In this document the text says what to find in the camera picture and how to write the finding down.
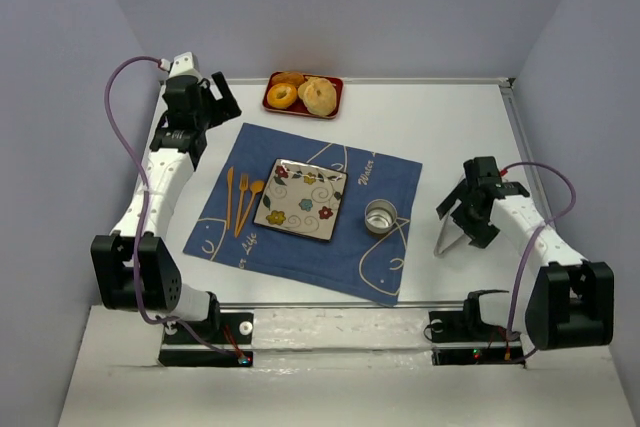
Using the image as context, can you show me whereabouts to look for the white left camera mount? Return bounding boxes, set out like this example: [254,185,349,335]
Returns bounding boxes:
[159,52,203,81]

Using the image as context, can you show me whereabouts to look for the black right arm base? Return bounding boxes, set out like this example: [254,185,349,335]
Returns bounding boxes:
[423,310,526,366]

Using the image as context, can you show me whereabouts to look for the floral square plate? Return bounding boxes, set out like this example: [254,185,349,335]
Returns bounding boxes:
[253,158,348,242]

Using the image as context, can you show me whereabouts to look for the brown bread roll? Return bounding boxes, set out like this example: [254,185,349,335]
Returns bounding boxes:
[271,71,306,88]

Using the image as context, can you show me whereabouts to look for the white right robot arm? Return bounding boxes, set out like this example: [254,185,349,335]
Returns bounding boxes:
[436,157,614,351]

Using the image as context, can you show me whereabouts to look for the blue fish placemat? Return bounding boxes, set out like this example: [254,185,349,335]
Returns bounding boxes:
[183,123,422,306]

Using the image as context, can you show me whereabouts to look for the pale bread underneath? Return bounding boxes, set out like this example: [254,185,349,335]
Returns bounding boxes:
[304,98,337,117]

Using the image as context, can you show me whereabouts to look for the orange plastic fork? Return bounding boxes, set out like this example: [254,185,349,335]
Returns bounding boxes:
[234,173,249,237]

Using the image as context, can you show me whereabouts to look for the orange plastic spoon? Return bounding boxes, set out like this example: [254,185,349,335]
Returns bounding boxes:
[235,180,265,236]

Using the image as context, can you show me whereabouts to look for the orange plastic knife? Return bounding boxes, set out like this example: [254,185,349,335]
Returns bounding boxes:
[226,165,234,230]

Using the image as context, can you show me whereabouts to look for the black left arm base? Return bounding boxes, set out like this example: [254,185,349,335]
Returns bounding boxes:
[158,310,255,368]

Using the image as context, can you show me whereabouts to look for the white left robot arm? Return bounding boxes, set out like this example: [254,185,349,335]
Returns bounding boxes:
[90,54,241,335]

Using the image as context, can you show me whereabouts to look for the glazed orange donut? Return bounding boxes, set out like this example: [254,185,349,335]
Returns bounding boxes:
[267,83,298,110]

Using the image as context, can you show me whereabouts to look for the pale round bagel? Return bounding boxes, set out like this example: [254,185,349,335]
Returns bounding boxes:
[298,77,337,104]

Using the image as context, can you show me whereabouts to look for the small metal cup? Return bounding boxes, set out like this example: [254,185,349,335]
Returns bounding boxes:
[364,199,397,235]

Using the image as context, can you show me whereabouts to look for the red food tray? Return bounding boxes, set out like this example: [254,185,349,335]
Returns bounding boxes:
[262,71,344,119]

